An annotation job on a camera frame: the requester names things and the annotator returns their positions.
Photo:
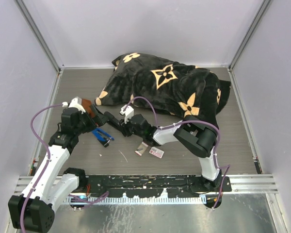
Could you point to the black floral plush blanket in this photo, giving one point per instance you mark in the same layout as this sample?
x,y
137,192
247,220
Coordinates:
x,y
170,87

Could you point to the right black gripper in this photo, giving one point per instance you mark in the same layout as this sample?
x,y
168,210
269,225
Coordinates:
x,y
125,131

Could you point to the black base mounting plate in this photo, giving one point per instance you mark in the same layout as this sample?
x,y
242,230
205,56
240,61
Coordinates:
x,y
147,186

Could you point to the slotted cable duct rail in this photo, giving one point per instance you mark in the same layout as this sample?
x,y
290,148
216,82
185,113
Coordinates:
x,y
152,201

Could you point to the brown folded cloth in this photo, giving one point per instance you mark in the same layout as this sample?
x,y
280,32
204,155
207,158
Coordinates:
x,y
87,104

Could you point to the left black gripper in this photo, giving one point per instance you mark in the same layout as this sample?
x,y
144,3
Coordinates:
x,y
99,119

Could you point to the blue stapler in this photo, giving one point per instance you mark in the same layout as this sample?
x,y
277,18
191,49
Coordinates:
x,y
102,137

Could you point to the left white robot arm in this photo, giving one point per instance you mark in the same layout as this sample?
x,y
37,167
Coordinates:
x,y
34,209

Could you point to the red white staples box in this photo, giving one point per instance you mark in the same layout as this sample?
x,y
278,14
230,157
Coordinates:
x,y
156,152

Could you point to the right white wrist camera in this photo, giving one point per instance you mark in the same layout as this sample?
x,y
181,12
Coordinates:
x,y
127,112

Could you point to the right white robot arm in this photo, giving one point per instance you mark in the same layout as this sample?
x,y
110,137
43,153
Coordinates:
x,y
199,137

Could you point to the white staples tray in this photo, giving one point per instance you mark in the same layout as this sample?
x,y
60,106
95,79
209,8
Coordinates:
x,y
141,149

